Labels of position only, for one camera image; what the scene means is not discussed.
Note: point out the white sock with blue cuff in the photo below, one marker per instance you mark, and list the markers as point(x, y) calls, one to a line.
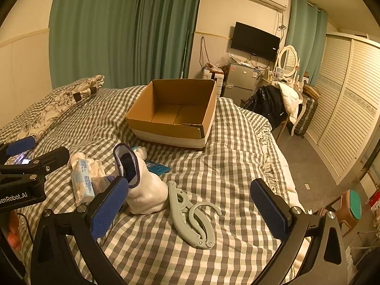
point(145, 190)

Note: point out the small grey fridge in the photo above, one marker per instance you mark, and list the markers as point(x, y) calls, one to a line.
point(240, 77)

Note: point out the white jacket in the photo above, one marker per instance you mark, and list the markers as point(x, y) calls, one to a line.
point(291, 98)

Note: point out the teal packet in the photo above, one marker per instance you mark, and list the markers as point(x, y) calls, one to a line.
point(158, 167)

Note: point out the grey folding hanger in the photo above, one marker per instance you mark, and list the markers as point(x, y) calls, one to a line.
point(184, 222)

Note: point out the oval vanity mirror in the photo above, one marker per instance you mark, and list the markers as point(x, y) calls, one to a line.
point(288, 59)

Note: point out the dark suitcase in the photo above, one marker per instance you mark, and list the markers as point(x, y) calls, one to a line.
point(307, 115)

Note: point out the cardboard box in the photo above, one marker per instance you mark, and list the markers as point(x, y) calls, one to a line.
point(175, 109)

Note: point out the white louvred wardrobe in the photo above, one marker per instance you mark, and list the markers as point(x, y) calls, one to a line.
point(341, 104)

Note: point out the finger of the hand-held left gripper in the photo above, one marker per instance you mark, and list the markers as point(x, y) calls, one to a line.
point(50, 158)
point(20, 147)

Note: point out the stool with green seat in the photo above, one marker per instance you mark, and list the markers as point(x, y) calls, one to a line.
point(354, 204)

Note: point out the narrow green curtain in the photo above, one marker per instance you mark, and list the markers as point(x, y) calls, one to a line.
point(305, 35)

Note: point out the floral duvet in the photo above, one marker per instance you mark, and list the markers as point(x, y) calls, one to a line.
point(50, 107)

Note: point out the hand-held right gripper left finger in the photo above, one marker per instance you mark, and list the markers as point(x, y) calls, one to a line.
point(109, 210)

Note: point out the tissue packet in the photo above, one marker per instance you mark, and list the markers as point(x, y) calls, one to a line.
point(83, 181)

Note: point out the black wall television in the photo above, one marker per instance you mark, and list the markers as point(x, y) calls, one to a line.
point(253, 40)

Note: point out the wide green curtain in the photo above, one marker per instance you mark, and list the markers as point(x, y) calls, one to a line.
point(118, 29)

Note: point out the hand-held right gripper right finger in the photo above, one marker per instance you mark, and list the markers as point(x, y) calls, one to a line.
point(270, 210)

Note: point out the grey checked bedsheet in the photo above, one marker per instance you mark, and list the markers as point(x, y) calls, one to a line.
point(231, 160)

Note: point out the person's left hand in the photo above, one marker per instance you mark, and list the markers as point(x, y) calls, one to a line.
point(14, 233)

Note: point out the black bag on chair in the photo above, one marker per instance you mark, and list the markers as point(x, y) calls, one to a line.
point(267, 104)

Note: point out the white rod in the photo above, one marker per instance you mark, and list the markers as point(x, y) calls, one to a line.
point(185, 56)

